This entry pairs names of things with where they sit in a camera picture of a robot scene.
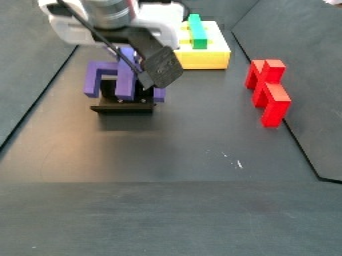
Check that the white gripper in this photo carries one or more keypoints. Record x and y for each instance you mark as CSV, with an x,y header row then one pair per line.
x,y
160,16

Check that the green rectangular bar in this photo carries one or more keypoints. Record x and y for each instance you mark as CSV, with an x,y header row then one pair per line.
x,y
196,32

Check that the purple interlocking block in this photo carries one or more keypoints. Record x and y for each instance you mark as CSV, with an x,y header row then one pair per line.
x,y
113,70

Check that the yellow slotted board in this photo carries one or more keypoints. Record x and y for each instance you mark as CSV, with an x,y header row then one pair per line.
x,y
213,57

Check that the black angle bracket fixture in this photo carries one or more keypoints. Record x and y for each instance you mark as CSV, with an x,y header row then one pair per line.
x,y
112,105

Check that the red interlocking block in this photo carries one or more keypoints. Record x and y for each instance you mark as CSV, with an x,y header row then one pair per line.
x,y
268,93

